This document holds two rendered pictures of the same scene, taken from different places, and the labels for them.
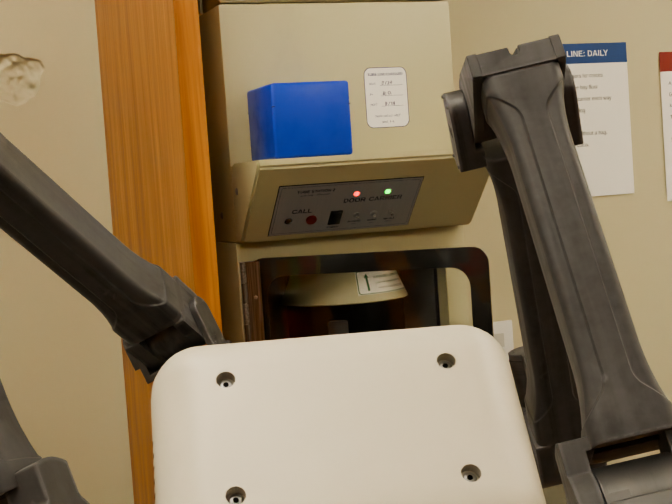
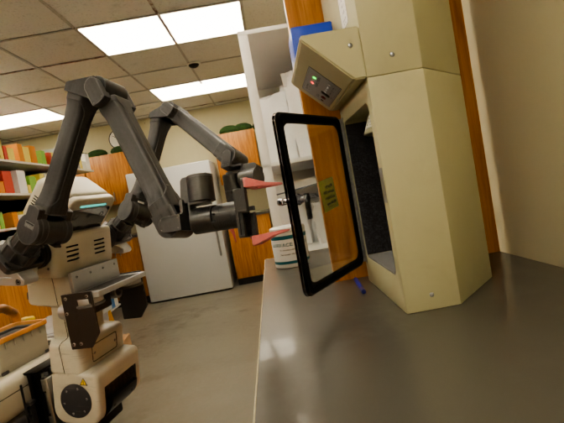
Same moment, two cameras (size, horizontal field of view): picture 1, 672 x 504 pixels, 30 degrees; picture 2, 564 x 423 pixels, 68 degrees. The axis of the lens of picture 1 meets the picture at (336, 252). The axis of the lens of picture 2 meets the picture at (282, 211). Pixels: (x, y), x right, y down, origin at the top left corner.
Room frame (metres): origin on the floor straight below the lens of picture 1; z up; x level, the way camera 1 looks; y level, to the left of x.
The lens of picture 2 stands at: (1.77, -1.01, 1.23)
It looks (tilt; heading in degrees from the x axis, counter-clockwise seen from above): 3 degrees down; 109
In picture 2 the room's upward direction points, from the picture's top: 10 degrees counter-clockwise
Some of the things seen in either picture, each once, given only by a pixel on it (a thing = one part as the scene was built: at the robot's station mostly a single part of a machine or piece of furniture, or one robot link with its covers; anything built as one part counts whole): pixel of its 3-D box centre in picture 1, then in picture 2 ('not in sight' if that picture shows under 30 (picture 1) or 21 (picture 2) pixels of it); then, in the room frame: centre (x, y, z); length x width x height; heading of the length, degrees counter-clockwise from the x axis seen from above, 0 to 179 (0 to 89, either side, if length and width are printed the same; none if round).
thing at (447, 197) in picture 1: (367, 194); (322, 79); (1.58, -0.04, 1.46); 0.32 x 0.11 x 0.10; 111
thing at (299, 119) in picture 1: (299, 122); (311, 49); (1.55, 0.03, 1.56); 0.10 x 0.10 x 0.09; 21
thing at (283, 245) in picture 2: not in sight; (289, 245); (1.25, 0.47, 1.02); 0.13 x 0.13 x 0.15
